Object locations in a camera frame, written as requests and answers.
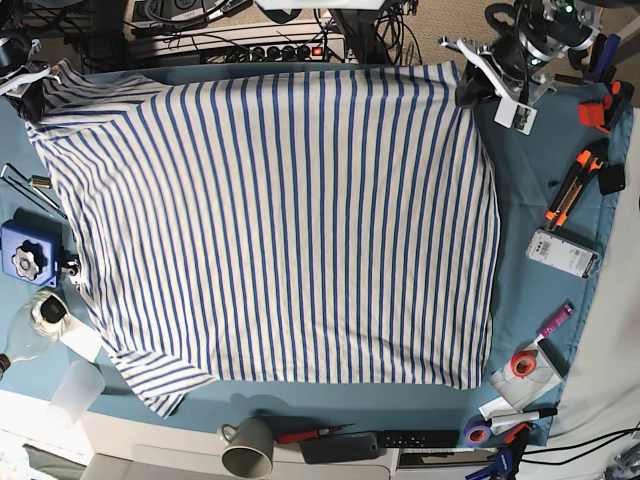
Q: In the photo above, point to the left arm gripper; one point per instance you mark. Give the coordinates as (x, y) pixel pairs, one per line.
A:
(483, 80)

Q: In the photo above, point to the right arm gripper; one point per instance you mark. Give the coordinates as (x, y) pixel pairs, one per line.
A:
(19, 71)

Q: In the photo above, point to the blue white striped T-shirt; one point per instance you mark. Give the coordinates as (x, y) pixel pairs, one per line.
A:
(321, 227)

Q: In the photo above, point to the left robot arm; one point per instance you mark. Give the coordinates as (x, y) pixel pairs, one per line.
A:
(531, 34)

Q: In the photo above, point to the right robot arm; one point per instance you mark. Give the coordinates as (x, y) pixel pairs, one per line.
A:
(16, 35)

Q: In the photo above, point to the orange black clamp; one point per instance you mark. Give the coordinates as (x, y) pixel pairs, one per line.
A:
(605, 115)

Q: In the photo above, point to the orange utility knife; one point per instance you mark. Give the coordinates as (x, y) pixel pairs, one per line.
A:
(585, 167)

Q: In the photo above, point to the metal hex key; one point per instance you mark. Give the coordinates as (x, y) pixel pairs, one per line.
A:
(11, 176)

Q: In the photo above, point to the teal table cloth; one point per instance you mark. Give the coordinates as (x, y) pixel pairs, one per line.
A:
(527, 171)

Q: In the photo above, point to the blue plastic box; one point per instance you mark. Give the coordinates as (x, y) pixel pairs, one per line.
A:
(31, 249)

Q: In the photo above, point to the white labelled box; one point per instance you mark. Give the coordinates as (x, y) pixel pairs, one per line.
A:
(556, 252)

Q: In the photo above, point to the black power strip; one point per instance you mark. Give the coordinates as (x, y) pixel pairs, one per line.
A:
(276, 53)

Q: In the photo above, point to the clear plastic bottle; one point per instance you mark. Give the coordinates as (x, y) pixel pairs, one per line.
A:
(36, 327)

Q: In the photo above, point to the purple pen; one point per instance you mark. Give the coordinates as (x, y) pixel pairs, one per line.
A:
(556, 320)

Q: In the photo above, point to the white paper card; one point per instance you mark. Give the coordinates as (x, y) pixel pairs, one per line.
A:
(83, 340)

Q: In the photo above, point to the orange tape roll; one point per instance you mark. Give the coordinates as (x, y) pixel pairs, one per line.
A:
(523, 363)

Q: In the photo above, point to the printed paper sheet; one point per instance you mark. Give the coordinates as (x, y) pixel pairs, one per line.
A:
(519, 393)

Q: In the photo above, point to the translucent plastic cup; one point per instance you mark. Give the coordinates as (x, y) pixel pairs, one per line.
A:
(80, 387)

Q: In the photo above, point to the purple tape roll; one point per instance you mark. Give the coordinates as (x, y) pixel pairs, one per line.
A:
(477, 433)

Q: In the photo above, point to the black remote control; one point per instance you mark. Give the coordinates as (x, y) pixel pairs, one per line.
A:
(426, 439)

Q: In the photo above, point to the blue bar clamp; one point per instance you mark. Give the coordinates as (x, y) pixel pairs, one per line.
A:
(506, 461)

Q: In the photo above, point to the black smartphone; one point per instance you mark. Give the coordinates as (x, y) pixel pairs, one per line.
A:
(340, 448)

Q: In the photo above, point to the grey ceramic mug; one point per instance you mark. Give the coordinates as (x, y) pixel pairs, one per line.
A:
(248, 452)

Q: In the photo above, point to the red handled screwdriver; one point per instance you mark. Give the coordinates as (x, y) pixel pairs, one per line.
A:
(297, 437)

